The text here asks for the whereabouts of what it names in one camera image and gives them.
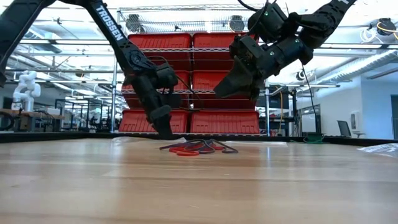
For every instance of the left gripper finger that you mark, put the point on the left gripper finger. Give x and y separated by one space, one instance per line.
163 124

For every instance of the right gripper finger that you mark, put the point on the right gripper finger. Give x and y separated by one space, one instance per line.
234 76
242 91

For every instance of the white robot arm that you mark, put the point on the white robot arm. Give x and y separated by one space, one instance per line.
27 90

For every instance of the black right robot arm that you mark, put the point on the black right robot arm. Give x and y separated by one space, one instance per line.
323 15

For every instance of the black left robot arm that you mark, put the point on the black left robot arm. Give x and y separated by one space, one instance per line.
109 28

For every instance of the red plastic storage bin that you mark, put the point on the red plastic storage bin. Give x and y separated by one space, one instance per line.
185 79
205 81
168 40
133 123
224 123
211 42

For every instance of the black monitor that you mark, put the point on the black monitor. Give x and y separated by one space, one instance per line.
275 99

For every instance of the round black fan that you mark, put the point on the round black fan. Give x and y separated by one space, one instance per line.
237 23
134 23

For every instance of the black office chair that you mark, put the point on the black office chair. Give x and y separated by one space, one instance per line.
344 128

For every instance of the wooden workbench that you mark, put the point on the wooden workbench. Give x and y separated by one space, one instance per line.
31 114

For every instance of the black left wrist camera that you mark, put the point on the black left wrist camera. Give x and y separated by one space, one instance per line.
167 76

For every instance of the black aluminium table frame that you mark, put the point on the black aluminium table frame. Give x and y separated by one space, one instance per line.
62 136

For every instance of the white wall box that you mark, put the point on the white wall box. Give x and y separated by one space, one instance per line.
355 121

